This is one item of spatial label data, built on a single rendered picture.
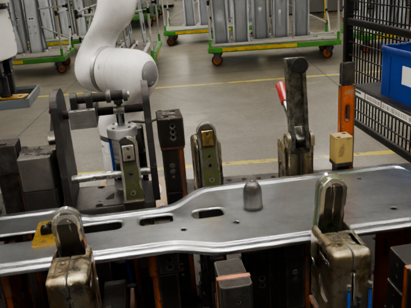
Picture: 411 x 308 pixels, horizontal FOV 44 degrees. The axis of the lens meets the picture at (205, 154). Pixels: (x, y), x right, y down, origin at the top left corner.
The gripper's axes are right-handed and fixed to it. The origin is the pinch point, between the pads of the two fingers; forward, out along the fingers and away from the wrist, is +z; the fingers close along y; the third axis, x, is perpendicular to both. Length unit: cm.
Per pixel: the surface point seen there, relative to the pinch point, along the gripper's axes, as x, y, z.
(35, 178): 10.5, 14.7, 14.9
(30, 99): 6.2, 2.0, 2.8
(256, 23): 29, -696, 68
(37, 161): 11.5, 14.4, 11.6
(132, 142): 29.1, 11.7, 9.3
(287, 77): 58, 3, 1
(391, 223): 72, 25, 19
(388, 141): 94, -79, 43
